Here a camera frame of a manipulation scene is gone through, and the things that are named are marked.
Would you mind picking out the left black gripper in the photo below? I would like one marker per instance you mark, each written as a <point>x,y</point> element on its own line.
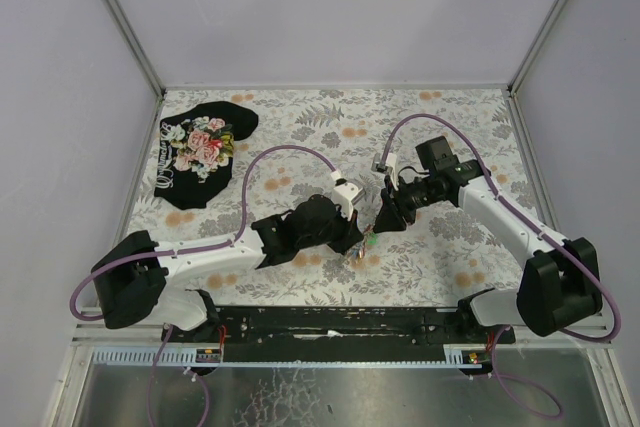
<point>343,233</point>

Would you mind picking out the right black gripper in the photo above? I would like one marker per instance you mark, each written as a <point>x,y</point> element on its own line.
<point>396,205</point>

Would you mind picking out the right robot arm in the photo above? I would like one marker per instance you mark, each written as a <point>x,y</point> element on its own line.
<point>556,289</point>

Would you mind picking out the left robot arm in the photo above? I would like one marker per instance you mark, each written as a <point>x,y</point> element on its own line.
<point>160,281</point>

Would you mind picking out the black floral cloth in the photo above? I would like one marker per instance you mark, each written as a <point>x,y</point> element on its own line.
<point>196,152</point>

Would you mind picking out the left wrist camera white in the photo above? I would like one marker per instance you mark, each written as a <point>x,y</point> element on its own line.
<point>345,194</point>

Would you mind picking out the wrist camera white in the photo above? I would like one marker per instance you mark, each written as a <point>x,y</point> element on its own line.
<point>387,167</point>
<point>345,194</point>

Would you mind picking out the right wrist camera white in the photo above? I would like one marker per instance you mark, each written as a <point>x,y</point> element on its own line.
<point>387,167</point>

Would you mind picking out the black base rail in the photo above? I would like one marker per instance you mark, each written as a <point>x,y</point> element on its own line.
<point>343,329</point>

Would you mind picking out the white cable duct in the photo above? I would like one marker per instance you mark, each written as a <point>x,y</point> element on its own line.
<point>432,357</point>

